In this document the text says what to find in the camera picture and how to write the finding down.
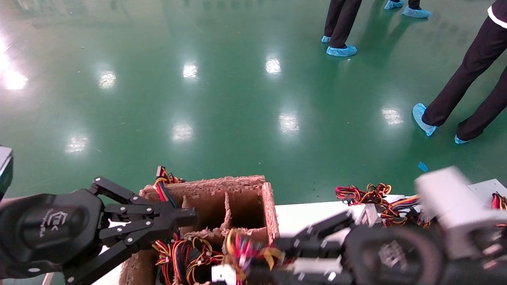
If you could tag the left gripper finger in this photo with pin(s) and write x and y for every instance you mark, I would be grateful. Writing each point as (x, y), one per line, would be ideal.
(174, 214)

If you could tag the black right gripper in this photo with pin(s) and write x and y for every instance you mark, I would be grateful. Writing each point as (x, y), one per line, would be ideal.
(392, 257)

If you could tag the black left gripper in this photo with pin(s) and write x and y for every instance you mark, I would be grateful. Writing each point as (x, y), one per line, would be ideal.
(47, 229)

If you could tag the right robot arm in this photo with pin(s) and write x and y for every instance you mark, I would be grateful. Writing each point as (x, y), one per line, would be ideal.
(475, 257)

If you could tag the brown cardboard divider box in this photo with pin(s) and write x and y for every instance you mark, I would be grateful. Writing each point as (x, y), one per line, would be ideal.
(245, 206)

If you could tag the small blue floor scrap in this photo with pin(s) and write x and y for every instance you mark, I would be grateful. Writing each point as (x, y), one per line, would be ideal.
(422, 166)

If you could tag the person in black trousers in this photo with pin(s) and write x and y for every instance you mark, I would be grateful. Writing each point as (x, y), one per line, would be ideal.
(340, 23)
(414, 4)

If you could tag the person in white-trimmed black tunic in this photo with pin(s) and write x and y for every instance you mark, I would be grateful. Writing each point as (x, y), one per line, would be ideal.
(467, 67)

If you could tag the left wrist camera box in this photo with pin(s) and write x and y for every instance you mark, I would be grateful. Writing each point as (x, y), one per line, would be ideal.
(4, 170)

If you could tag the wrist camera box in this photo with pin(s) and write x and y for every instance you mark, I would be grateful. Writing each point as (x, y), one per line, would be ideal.
(4, 170)
(447, 198)

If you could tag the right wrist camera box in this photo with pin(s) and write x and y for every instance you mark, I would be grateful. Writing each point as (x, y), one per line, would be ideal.
(447, 198)

